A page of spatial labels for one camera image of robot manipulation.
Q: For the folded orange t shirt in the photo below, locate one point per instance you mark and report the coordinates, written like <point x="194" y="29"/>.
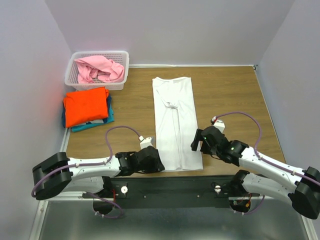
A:
<point x="85" y="105"/>

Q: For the white t shirt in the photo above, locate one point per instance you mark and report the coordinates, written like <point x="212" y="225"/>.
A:
<point x="176" y="124"/>

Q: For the pink t shirt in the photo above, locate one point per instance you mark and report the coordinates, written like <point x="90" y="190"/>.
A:
<point x="99" y="67"/>

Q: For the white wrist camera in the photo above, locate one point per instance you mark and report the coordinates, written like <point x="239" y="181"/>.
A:
<point x="146" y="142"/>
<point x="219" y="124"/>

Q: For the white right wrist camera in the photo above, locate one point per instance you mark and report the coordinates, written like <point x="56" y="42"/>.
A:
<point x="219" y="124"/>

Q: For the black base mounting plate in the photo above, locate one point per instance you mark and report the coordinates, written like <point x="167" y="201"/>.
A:
<point x="171" y="192"/>

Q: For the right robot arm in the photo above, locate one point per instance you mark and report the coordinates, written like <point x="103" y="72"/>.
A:
<point x="261" y="174"/>

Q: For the white plastic laundry basket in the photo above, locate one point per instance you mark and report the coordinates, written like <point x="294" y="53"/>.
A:
<point x="118" y="56"/>

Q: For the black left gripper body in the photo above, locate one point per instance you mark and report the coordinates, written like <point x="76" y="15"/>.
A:
<point x="152" y="167"/>

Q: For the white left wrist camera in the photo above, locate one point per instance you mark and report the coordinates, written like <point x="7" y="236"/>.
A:
<point x="146" y="142"/>

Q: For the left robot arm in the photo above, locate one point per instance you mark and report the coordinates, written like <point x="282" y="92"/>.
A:
<point x="59" y="173"/>

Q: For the folded blue t shirt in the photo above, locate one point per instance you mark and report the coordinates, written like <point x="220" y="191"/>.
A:
<point x="63" y="118"/>

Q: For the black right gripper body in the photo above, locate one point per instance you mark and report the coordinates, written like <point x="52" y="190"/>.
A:
<point x="205" y="148"/>

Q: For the folded teal t shirt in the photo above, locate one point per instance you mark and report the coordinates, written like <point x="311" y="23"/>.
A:
<point x="90" y="125"/>

